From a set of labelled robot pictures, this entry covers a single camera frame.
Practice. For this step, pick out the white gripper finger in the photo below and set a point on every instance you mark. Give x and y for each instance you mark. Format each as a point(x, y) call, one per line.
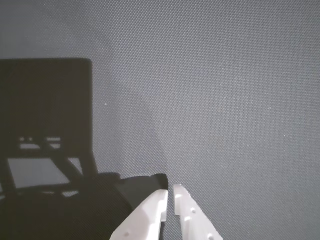
point(192, 220)
point(147, 212)

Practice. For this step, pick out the dark grey textured mat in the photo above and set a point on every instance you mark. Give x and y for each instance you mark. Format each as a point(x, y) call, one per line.
point(212, 100)

